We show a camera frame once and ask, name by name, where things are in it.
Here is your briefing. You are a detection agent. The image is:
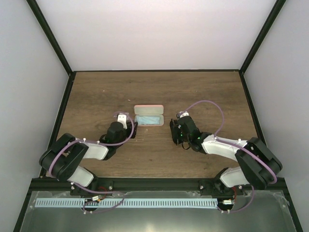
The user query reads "pink glasses case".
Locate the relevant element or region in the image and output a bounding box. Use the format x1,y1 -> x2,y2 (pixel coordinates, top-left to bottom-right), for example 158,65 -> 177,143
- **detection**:
134,104 -> 164,127

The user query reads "light blue cleaning cloth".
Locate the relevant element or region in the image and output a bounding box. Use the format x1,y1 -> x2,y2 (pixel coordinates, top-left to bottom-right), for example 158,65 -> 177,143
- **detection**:
136,116 -> 160,126

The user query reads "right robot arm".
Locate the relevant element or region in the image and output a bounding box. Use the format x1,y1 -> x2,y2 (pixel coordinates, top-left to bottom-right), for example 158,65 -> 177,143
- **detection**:
169,113 -> 282,195

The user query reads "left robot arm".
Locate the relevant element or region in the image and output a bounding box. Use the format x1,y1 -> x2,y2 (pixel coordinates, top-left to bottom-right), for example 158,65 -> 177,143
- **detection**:
39,121 -> 138,195

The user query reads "light blue slotted strip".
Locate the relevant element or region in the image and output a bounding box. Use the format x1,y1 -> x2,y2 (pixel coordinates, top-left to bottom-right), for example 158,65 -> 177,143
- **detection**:
35,198 -> 218,209

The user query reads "grey metal front plate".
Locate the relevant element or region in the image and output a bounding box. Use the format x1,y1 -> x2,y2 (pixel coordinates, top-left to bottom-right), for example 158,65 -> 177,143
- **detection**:
19,191 -> 296,232

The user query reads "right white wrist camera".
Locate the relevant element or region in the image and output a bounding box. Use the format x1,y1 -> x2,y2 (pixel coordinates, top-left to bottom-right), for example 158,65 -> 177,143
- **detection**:
176,111 -> 189,119

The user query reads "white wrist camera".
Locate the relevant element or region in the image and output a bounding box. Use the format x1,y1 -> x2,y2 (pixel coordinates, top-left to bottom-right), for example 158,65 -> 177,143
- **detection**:
115,113 -> 127,130
176,111 -> 189,119

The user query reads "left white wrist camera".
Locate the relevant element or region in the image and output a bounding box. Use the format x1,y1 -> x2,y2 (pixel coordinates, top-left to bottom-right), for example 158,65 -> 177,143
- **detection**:
115,113 -> 127,130

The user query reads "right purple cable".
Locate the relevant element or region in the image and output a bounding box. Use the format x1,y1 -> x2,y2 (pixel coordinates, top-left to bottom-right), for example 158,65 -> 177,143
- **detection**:
184,100 -> 278,213

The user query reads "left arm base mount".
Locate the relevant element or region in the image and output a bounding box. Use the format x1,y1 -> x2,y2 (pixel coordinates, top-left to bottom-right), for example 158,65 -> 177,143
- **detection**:
70,177 -> 112,197

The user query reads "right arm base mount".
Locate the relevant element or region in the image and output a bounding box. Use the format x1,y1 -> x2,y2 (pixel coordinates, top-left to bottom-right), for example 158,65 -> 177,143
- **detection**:
198,178 -> 243,196

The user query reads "black aluminium frame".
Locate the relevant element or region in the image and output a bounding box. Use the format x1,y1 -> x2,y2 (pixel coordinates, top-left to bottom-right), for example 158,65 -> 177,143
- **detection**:
14,0 -> 304,232

